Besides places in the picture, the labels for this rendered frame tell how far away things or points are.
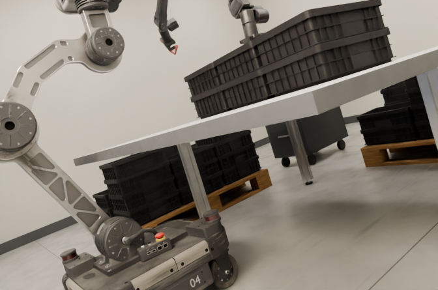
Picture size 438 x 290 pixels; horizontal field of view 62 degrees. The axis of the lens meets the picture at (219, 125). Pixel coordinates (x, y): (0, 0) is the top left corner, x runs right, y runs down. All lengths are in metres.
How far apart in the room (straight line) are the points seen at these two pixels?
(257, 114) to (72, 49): 1.17
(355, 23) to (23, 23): 3.91
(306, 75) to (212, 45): 4.40
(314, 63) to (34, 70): 1.10
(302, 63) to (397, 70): 0.48
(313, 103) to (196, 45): 4.87
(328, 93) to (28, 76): 1.28
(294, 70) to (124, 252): 0.95
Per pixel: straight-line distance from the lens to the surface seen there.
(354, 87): 0.71
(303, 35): 1.24
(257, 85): 1.45
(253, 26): 1.54
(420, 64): 0.93
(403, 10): 4.96
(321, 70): 1.21
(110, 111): 4.65
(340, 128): 3.71
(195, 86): 1.83
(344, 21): 1.34
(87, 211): 1.69
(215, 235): 1.55
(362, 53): 1.35
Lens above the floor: 0.71
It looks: 2 degrees down
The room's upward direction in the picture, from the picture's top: 17 degrees counter-clockwise
